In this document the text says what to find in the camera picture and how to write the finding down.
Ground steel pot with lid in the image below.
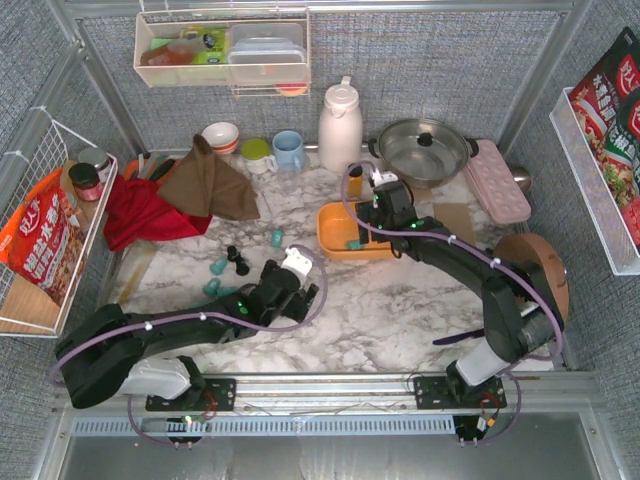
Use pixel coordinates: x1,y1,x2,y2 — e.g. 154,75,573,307
367,119,479,189

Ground pink egg tray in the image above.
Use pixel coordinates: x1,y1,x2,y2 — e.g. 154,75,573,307
463,138,531,225

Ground green lidded white cup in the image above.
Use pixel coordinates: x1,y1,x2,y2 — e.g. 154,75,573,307
241,138,278,175

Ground orange bottle in rack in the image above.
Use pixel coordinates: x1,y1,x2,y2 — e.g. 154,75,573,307
140,39,206,66

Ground orange snack bag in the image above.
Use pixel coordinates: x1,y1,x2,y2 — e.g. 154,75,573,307
1,168,84,306

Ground orange juice bottle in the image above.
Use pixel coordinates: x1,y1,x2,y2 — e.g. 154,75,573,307
346,165,363,199

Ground white orange striped bowl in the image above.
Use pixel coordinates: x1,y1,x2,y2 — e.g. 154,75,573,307
201,122,239,155

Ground black coffee capsule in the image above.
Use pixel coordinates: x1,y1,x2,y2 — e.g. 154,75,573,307
234,257,250,276
227,245,241,262

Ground green package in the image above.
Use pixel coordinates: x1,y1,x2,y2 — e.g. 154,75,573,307
180,26,229,65

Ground green seasoning packet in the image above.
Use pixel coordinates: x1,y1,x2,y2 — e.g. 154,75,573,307
597,89,639,249

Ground brown cardboard piece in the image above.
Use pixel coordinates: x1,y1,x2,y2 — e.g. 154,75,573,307
433,203,476,246

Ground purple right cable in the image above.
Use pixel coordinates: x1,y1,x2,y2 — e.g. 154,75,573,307
340,161,565,446

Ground red seasoning packet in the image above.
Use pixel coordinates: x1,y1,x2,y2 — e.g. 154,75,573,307
568,27,639,150

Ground glass jar silver lid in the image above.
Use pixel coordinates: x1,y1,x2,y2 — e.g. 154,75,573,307
78,147,111,183

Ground teal coffee capsule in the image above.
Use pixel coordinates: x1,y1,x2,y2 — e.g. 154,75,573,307
216,287,238,297
346,240,365,251
210,257,228,276
270,229,284,249
202,277,221,297

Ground white mesh basket right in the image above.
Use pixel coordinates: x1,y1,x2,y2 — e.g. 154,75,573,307
549,87,639,276

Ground blue mug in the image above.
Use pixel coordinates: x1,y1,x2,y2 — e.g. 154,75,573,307
272,130,307,173

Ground clear plastic containers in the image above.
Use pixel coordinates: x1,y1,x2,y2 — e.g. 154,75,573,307
227,22,307,85

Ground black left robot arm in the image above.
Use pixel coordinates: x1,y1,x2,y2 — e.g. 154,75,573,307
51,260,327,410

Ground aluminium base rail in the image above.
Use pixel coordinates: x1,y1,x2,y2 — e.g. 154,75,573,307
49,370,601,412

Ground purple cable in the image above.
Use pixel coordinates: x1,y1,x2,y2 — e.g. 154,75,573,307
340,161,565,446
48,243,329,449

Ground white wire basket left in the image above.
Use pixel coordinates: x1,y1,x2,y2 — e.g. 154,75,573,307
1,107,118,338

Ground cream wall rack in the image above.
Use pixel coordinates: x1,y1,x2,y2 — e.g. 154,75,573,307
133,7,311,97

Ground white thermos jug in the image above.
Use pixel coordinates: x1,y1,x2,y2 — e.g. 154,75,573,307
318,76,363,173

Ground small brown cardboard sheet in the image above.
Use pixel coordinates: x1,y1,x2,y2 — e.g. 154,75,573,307
412,188,434,203

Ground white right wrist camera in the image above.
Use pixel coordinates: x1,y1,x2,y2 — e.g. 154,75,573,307
369,168,399,189

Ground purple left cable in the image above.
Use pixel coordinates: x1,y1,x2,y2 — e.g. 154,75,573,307
48,243,329,449

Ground brown cloth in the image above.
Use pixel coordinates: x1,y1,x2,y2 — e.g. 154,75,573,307
157,134,260,221

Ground red cloth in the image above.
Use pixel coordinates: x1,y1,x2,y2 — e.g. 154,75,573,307
103,175,211,252

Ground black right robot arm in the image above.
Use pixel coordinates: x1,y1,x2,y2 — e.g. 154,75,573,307
355,181,564,387

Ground steel round object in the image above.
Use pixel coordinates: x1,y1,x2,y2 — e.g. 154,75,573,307
509,165,533,193

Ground red jar black lid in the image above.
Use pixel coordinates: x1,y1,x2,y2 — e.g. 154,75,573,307
68,163,103,202

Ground round wooden board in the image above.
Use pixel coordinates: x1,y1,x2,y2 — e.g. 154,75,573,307
494,232,571,326

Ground orange plastic basket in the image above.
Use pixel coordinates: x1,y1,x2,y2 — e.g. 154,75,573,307
316,202,393,261

